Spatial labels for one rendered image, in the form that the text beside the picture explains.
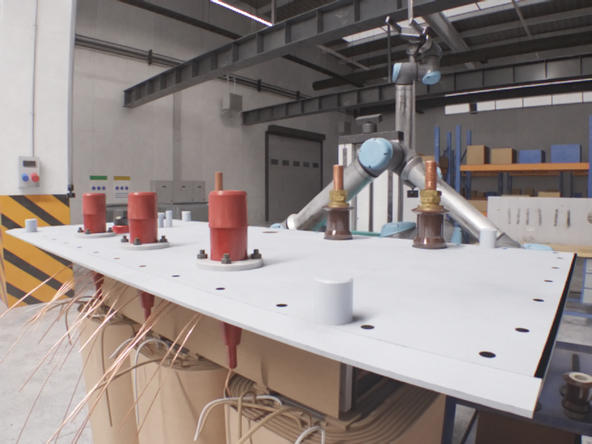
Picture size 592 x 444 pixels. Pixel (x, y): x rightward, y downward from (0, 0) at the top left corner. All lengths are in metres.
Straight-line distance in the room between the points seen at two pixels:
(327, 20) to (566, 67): 7.15
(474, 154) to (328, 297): 8.56
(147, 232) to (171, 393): 0.39
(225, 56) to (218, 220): 10.26
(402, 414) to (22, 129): 5.64
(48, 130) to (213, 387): 5.30
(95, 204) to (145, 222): 0.33
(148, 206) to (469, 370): 0.78
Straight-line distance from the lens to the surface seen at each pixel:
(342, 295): 0.38
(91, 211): 1.24
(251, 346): 0.82
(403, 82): 2.02
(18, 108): 5.95
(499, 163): 8.74
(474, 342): 0.37
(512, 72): 12.74
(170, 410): 1.05
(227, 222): 0.66
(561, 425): 1.25
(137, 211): 0.94
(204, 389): 0.98
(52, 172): 5.94
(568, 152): 8.59
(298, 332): 0.38
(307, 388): 0.74
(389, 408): 0.83
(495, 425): 1.51
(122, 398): 1.43
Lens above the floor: 1.49
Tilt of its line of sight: 4 degrees down
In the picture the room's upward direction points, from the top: straight up
